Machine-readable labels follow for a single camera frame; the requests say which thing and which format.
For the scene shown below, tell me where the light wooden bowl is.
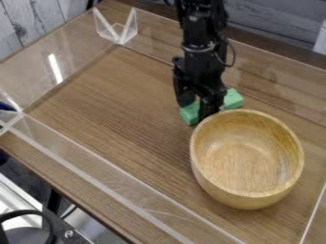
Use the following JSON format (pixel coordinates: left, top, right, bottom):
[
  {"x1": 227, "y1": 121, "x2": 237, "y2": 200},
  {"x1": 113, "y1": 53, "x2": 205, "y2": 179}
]
[{"x1": 189, "y1": 109, "x2": 304, "y2": 210}]

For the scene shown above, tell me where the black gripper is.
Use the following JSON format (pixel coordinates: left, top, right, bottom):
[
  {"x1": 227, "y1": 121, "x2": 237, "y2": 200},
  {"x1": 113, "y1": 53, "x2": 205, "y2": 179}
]
[{"x1": 172, "y1": 44, "x2": 227, "y2": 121}]

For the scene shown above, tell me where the black table leg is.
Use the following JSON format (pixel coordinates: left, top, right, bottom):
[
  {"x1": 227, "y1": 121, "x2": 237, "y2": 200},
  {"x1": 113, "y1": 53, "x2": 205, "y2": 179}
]
[{"x1": 46, "y1": 190, "x2": 62, "y2": 214}]

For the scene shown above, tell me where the black cable loop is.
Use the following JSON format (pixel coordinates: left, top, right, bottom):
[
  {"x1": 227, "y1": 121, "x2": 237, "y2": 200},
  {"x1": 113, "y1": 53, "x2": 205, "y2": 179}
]
[{"x1": 0, "y1": 209, "x2": 56, "y2": 244}]

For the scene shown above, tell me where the green rectangular block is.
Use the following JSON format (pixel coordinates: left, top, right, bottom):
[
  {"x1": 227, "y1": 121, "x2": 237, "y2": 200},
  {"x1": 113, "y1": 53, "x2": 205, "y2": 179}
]
[{"x1": 178, "y1": 88, "x2": 244, "y2": 126}]

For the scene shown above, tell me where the clear acrylic tray wall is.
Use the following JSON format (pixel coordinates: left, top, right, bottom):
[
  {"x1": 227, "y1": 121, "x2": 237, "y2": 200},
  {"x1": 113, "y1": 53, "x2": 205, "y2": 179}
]
[{"x1": 0, "y1": 2, "x2": 326, "y2": 244}]

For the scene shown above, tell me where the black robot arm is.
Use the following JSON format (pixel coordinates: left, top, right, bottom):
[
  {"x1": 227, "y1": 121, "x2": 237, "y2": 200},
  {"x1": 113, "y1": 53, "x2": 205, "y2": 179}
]
[{"x1": 172, "y1": 0, "x2": 233, "y2": 122}]

